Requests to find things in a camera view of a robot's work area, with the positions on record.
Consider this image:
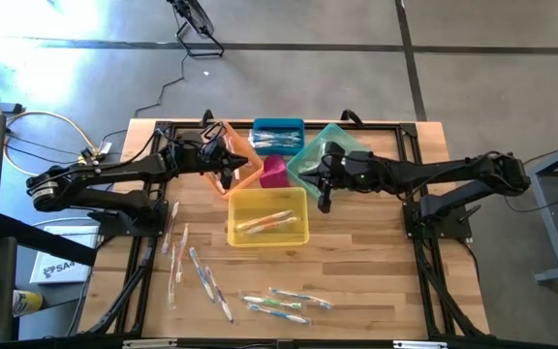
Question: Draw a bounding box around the yellow extension cable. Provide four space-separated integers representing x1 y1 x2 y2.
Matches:
1 110 97 179

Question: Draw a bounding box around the silver aluminium extrusion piece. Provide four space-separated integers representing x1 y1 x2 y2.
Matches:
122 338 178 348
393 340 449 349

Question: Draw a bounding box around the blue toothbrush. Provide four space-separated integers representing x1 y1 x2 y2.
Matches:
267 287 333 310
249 135 304 146
189 246 217 302
247 129 305 142
249 140 303 150
247 302 312 325

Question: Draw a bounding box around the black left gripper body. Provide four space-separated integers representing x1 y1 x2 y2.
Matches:
174 143 212 174

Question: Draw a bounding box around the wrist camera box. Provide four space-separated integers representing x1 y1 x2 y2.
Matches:
197 139 227 165
326 155 354 179

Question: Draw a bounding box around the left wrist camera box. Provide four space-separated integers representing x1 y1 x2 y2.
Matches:
197 139 227 165

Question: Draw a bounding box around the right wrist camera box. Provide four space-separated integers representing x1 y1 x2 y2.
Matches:
326 155 354 179

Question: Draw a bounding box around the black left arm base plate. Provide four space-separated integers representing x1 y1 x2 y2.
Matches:
87 198 170 238

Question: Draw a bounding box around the black rig crossbar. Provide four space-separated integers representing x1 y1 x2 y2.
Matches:
0 337 558 349

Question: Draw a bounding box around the black floor fan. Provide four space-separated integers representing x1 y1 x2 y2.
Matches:
166 0 226 59

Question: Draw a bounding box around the blue opaque plastic bin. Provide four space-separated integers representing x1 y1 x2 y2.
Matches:
252 117 306 157

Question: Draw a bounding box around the yellow translucent plastic bin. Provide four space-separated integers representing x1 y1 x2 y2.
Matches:
227 186 310 248

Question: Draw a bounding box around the grey metal stand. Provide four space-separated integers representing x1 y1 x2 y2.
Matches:
525 134 558 285

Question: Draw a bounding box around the white printed cardboard box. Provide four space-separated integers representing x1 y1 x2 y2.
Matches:
29 222 102 285

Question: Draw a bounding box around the black fan power cable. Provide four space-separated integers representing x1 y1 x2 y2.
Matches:
100 52 188 146

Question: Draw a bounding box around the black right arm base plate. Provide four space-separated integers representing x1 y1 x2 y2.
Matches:
402 201 482 239

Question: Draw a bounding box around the black floor cable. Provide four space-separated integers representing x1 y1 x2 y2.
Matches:
503 149 558 214

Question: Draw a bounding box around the green translucent plastic bin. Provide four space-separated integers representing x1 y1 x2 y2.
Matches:
286 122 372 201

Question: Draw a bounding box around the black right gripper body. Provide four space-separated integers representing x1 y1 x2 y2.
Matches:
341 152 383 191

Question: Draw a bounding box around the purple toothbrush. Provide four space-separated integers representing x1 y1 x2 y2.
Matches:
227 137 241 181

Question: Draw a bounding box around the yellow can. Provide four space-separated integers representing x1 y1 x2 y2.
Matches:
12 289 46 317

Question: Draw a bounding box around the orange translucent plastic bin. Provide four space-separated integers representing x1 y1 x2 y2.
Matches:
203 121 264 201

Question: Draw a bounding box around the green toothbrush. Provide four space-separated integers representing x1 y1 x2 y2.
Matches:
240 294 304 310

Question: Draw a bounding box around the pink plastic bin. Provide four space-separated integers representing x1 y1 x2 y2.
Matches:
259 153 291 189

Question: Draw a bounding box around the black diagonal rig beam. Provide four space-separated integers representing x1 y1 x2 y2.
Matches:
0 212 100 268

